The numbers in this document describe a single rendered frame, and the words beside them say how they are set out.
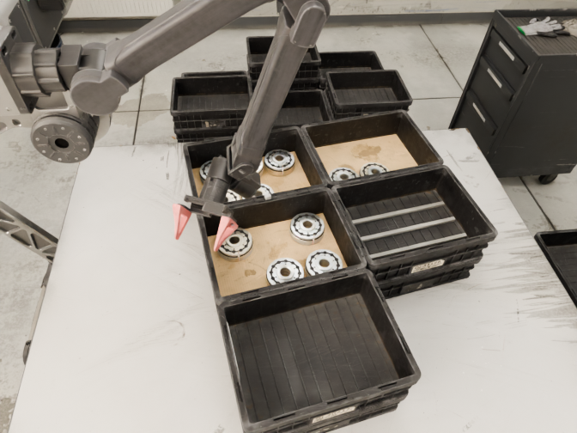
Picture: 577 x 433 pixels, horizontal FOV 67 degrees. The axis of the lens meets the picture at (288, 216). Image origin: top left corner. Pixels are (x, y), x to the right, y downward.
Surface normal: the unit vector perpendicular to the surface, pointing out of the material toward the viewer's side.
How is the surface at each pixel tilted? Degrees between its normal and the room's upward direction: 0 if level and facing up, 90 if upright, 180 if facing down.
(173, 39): 95
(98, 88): 98
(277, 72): 97
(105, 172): 0
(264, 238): 0
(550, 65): 90
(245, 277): 0
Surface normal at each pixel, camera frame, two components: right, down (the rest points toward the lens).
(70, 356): 0.04, -0.65
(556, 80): 0.12, 0.76
